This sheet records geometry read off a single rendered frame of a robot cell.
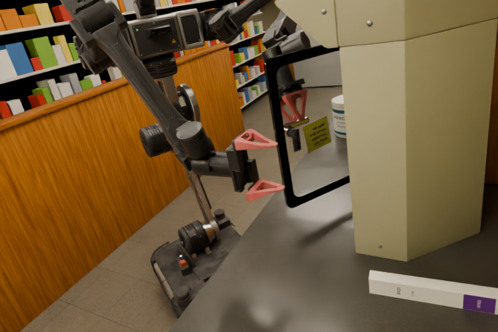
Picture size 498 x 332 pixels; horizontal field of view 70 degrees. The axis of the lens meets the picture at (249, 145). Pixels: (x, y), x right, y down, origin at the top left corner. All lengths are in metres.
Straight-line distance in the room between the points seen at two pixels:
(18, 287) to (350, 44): 2.29
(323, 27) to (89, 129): 2.15
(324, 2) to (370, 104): 0.20
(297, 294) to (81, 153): 2.05
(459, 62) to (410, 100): 0.11
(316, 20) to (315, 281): 0.54
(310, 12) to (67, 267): 2.34
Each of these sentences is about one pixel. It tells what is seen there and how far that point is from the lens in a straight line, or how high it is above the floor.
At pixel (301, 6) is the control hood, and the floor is 1.49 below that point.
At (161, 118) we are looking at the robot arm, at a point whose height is 1.30.
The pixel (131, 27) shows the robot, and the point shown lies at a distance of 1.48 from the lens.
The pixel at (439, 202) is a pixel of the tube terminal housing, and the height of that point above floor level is 1.06.
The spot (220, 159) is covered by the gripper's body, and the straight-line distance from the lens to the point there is 0.75.
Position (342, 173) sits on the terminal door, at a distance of 1.03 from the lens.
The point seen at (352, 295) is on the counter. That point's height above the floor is 0.94.
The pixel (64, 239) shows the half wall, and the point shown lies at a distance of 2.64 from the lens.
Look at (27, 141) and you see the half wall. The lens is 2.43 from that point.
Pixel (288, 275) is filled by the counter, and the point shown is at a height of 0.94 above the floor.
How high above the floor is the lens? 1.52
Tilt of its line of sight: 22 degrees down
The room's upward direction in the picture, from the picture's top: 11 degrees counter-clockwise
